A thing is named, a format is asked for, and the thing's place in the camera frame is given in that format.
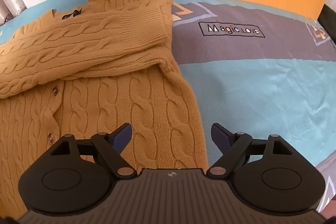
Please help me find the mustard cable-knit sweater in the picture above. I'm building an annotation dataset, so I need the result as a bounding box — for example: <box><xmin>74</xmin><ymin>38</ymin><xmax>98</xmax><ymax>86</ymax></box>
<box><xmin>1</xmin><ymin>0</ymin><xmax>208</xmax><ymax>218</ymax></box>

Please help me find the blue grey patterned bedsheet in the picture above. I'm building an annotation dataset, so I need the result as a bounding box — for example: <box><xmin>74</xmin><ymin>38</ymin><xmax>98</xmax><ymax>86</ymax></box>
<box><xmin>1</xmin><ymin>0</ymin><xmax>335</xmax><ymax>206</ymax></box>

